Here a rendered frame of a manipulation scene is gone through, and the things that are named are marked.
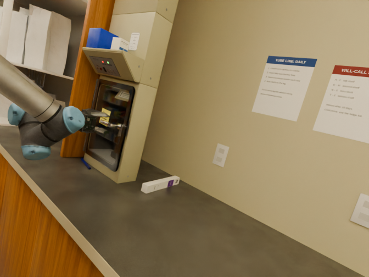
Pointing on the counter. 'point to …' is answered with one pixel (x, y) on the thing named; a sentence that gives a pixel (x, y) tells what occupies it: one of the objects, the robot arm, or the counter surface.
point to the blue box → (100, 38)
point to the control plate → (105, 65)
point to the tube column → (159, 6)
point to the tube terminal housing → (149, 38)
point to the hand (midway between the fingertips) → (104, 122)
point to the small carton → (119, 44)
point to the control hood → (122, 56)
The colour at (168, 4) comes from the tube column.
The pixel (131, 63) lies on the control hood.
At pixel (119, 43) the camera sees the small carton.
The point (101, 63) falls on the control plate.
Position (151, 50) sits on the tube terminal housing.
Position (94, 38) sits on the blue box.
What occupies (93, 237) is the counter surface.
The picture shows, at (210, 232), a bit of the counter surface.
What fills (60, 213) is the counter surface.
